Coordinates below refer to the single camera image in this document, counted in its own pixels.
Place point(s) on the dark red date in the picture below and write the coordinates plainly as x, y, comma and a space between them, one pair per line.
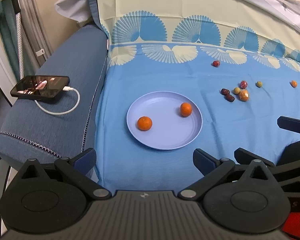
225, 91
230, 98

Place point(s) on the blue patterned cloth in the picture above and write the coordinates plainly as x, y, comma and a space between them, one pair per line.
149, 53

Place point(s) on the far yellow green fruit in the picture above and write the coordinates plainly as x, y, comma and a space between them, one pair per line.
259, 84

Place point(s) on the grey curtain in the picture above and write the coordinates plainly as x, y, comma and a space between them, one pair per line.
35, 40

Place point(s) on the grey blue blanket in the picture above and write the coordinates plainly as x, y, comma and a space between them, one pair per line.
256, 14

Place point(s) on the black smartphone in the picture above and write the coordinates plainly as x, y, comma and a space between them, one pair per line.
39, 87

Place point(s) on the far small orange fruit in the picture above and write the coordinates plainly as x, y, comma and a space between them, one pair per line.
293, 83

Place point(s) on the lilac round plate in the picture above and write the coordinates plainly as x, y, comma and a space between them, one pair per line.
170, 130

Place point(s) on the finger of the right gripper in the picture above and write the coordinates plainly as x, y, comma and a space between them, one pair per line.
245, 157
289, 124

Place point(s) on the orange mandarin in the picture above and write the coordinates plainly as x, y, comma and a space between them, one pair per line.
185, 109
144, 123

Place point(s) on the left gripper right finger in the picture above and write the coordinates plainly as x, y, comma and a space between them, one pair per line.
214, 172

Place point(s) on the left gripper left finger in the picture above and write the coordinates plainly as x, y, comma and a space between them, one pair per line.
75, 170

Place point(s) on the black stand with hose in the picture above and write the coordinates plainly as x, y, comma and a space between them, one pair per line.
17, 10

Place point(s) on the yellow green small fruit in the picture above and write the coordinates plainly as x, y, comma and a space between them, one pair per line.
236, 90

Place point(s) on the red fruit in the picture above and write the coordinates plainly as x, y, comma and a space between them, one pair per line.
216, 63
243, 84

